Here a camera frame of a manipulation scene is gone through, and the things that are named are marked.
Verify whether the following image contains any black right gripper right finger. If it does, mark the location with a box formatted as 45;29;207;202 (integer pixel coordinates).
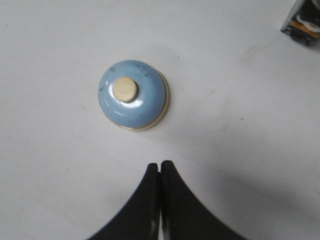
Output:
160;160;245;240

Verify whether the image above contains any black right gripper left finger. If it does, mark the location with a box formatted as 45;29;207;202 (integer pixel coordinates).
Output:
90;163;161;240

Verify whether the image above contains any blue desk bell cream base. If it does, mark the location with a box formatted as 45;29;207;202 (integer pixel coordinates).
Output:
97;59;170;131

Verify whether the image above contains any black selector switch orange body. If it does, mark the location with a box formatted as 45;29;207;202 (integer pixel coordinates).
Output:
280;0;320;46

